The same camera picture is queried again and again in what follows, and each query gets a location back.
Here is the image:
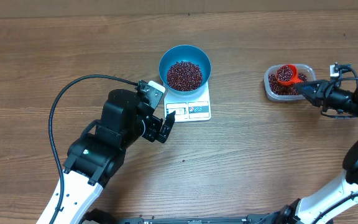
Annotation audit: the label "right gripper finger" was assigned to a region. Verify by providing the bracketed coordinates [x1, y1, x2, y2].
[296, 80, 322, 89]
[295, 86, 316, 106]

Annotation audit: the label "red measuring scoop blue handle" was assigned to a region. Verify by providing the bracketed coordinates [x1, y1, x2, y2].
[275, 64, 303, 86]

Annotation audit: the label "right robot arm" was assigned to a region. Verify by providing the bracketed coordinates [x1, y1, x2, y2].
[271, 78, 358, 223]

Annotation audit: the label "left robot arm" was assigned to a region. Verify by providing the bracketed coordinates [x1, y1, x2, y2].
[38, 86, 175, 223]

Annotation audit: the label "white digital kitchen scale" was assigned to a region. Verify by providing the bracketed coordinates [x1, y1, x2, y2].
[163, 82, 211, 123]

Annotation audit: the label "blue metal bowl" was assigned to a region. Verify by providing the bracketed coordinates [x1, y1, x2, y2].
[158, 45, 212, 95]

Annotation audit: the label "red beans in container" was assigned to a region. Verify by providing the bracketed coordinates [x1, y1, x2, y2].
[268, 73, 307, 95]

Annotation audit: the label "clear plastic container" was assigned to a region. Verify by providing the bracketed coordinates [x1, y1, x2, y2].
[264, 63, 316, 102]

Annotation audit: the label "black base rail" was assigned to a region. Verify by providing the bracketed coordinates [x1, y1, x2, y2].
[80, 208, 280, 224]

